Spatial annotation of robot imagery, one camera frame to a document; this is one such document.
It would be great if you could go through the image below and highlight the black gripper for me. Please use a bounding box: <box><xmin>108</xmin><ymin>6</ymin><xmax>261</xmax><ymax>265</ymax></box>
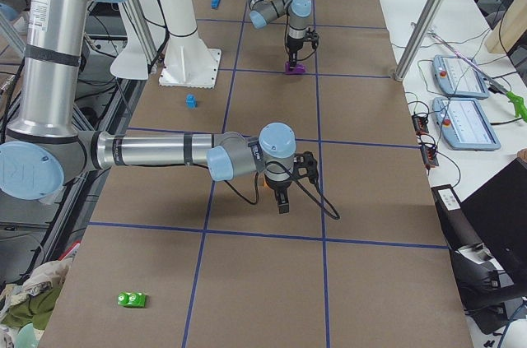
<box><xmin>287</xmin><ymin>35</ymin><xmax>304</xmax><ymax>70</ymax></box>
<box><xmin>264</xmin><ymin>160</ymin><xmax>294</xmax><ymax>214</ymax></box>

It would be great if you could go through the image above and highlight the purple trapezoid block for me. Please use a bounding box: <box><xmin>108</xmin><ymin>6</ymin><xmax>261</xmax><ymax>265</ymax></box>
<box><xmin>284</xmin><ymin>62</ymin><xmax>306</xmax><ymax>75</ymax></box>

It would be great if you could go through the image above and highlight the blue block near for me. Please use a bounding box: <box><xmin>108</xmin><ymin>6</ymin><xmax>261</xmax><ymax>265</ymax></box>
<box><xmin>185</xmin><ymin>94</ymin><xmax>198</xmax><ymax>109</ymax></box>

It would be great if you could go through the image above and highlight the upper teach pendant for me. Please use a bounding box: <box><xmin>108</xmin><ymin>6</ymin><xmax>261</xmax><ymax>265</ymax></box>
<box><xmin>432</xmin><ymin>55</ymin><xmax>489</xmax><ymax>100</ymax></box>

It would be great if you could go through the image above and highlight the teach pendant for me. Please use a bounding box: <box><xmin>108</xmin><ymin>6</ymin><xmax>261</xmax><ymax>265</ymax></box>
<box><xmin>432</xmin><ymin>55</ymin><xmax>489</xmax><ymax>100</ymax></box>
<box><xmin>432</xmin><ymin>97</ymin><xmax>501</xmax><ymax>151</ymax></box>

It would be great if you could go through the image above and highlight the lower teach pendant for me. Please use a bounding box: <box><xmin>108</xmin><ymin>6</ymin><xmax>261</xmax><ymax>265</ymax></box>
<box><xmin>432</xmin><ymin>97</ymin><xmax>501</xmax><ymax>151</ymax></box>

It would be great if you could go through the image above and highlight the green double block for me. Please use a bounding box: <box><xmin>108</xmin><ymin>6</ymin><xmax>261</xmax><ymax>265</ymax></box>
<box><xmin>117</xmin><ymin>291</ymin><xmax>147</xmax><ymax>309</ymax></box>

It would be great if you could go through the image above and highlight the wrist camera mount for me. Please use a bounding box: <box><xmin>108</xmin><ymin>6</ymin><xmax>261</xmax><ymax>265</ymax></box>
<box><xmin>305</xmin><ymin>28</ymin><xmax>319</xmax><ymax>50</ymax></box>
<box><xmin>294</xmin><ymin>151</ymin><xmax>319</xmax><ymax>185</ymax></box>

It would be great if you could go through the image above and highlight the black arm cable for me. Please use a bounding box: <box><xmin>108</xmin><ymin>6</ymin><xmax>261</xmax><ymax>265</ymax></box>
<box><xmin>222</xmin><ymin>160</ymin><xmax>342</xmax><ymax>220</ymax></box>

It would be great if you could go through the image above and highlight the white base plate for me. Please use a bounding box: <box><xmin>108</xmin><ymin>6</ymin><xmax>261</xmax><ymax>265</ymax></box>
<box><xmin>159</xmin><ymin>48</ymin><xmax>222</xmax><ymax>89</ymax></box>

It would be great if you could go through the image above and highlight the grey aluminium post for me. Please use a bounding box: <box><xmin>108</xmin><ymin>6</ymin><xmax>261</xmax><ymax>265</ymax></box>
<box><xmin>393</xmin><ymin>0</ymin><xmax>444</xmax><ymax>82</ymax></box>

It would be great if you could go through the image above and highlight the green handled tool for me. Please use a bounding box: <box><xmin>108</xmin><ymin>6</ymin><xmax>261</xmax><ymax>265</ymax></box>
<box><xmin>427</xmin><ymin>30</ymin><xmax>526</xmax><ymax>121</ymax></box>

